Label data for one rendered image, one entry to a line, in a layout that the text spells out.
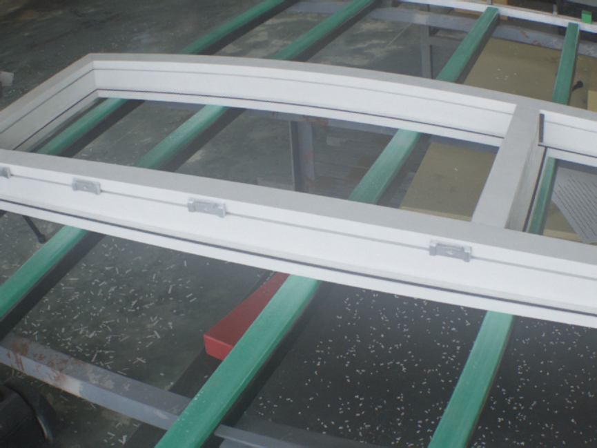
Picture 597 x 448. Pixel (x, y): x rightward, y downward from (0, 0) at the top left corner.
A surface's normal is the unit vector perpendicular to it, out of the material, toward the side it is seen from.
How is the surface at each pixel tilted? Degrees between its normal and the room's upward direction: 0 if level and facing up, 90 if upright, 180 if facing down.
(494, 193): 0
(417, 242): 90
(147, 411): 90
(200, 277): 0
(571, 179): 0
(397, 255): 90
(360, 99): 90
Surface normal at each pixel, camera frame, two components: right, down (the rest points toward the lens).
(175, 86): -0.41, 0.49
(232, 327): -0.06, -0.86
